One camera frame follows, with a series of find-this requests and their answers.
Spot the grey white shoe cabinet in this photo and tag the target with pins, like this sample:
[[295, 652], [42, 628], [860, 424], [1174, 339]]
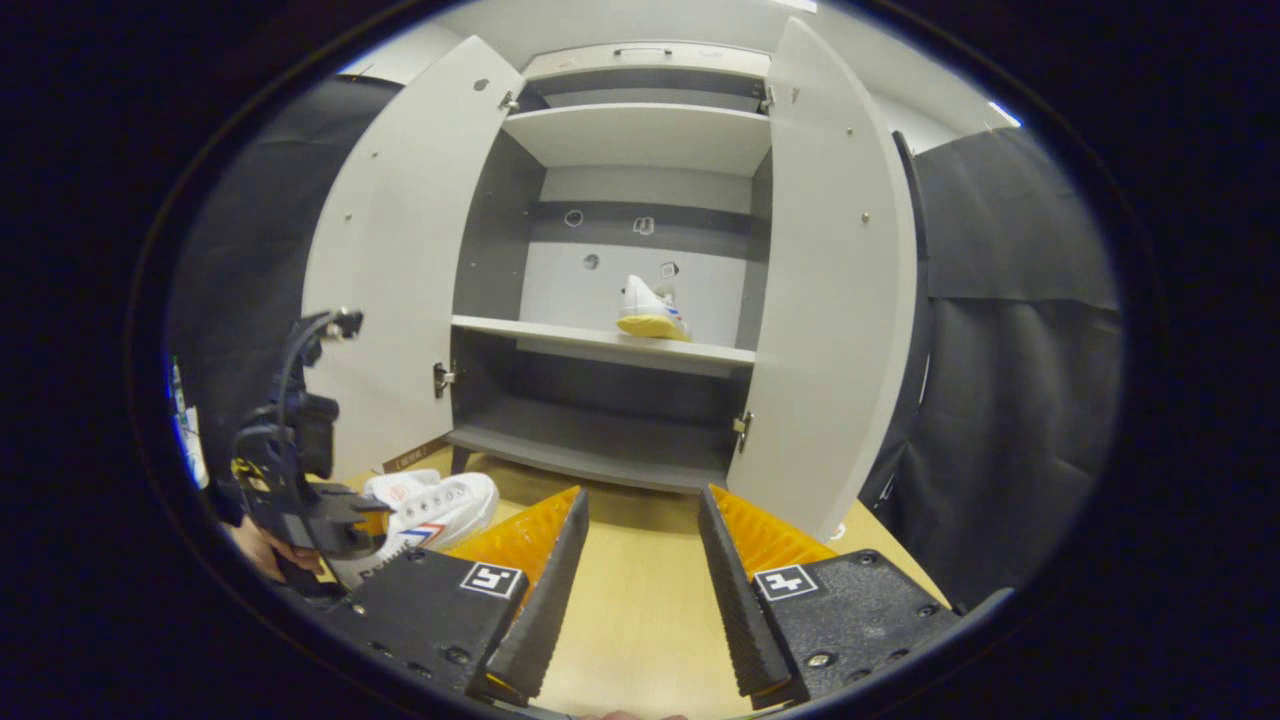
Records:
[[640, 135]]

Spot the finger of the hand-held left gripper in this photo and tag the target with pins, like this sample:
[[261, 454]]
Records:
[[345, 510]]

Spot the black backdrop cloth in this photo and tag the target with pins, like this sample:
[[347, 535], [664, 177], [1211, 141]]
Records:
[[1010, 400], [250, 250]]

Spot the ceiling light panel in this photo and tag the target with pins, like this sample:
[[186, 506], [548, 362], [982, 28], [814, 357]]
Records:
[[1005, 113]]

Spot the white canvas shoe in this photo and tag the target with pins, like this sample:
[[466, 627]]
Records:
[[440, 505], [648, 310]]

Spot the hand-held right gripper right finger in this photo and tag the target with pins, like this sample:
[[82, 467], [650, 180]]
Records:
[[860, 610]]

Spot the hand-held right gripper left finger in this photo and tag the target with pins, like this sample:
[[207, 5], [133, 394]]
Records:
[[420, 605]]

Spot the grey cabinet door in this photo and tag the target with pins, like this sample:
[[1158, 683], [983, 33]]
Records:
[[830, 300], [400, 250]]

